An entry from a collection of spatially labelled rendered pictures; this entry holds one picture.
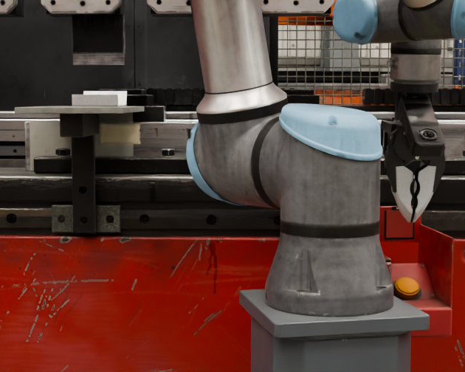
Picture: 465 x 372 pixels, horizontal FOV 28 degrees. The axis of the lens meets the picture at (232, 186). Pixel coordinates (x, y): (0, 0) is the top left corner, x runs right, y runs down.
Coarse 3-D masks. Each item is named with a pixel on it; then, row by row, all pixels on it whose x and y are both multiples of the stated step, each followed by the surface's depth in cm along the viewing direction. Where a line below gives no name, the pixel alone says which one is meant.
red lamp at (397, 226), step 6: (390, 210) 151; (396, 210) 151; (390, 216) 151; (396, 216) 151; (402, 216) 152; (390, 222) 151; (396, 222) 152; (402, 222) 152; (408, 222) 152; (390, 228) 151; (396, 228) 152; (402, 228) 152; (408, 228) 152; (390, 234) 152; (396, 234) 152; (402, 234) 152; (408, 234) 152
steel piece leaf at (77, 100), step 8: (72, 96) 171; (80, 96) 170; (88, 96) 170; (96, 96) 170; (104, 96) 170; (112, 96) 170; (72, 104) 171; (80, 104) 171; (88, 104) 171; (96, 104) 171; (104, 104) 170; (112, 104) 170
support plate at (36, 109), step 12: (24, 108) 153; (36, 108) 152; (48, 108) 152; (60, 108) 152; (72, 108) 152; (84, 108) 152; (96, 108) 152; (108, 108) 152; (120, 108) 152; (132, 108) 163
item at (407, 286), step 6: (396, 282) 145; (402, 282) 144; (408, 282) 144; (414, 282) 144; (396, 288) 144; (402, 288) 143; (408, 288) 143; (414, 288) 144; (402, 294) 143; (408, 294) 143; (414, 294) 143
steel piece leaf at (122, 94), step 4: (84, 92) 181; (88, 92) 181; (92, 92) 181; (96, 92) 181; (100, 92) 181; (104, 92) 181; (108, 92) 181; (112, 92) 181; (116, 92) 181; (120, 92) 181; (124, 92) 181; (120, 96) 181; (124, 96) 181; (120, 100) 181; (124, 100) 181; (120, 104) 180; (124, 104) 180
